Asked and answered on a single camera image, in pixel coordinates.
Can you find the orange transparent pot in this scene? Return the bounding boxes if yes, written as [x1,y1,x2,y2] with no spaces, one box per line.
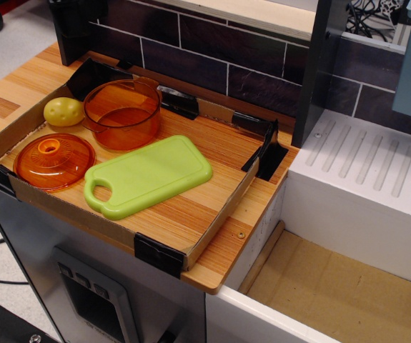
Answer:
[82,77,162,151]

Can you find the dark grey left post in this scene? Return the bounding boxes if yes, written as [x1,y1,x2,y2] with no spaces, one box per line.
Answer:
[49,0,99,67]

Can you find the white toy sink unit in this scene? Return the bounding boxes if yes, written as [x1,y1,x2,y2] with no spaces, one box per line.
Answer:
[206,111,411,342]

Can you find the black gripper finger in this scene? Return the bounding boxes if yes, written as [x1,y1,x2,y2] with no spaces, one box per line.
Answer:
[48,0,107,38]

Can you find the orange transparent pot lid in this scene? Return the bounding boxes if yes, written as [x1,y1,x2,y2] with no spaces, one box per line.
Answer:
[13,133,96,192]

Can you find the silver toy oven front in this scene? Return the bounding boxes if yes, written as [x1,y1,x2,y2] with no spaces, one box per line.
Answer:
[0,189,207,342]

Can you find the green plastic cutting board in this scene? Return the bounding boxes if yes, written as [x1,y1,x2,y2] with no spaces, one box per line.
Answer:
[84,135,213,221]

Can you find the yellow toy potato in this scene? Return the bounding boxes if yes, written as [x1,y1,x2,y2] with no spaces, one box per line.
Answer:
[44,97,84,127]

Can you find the cardboard fence with black tape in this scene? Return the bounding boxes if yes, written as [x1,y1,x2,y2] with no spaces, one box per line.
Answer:
[0,57,289,280]

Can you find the dark grey shelf post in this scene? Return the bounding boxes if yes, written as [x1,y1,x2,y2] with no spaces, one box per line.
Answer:
[292,0,349,148]

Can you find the tangled black cables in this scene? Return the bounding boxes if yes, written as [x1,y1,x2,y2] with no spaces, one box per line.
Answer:
[344,0,406,39]

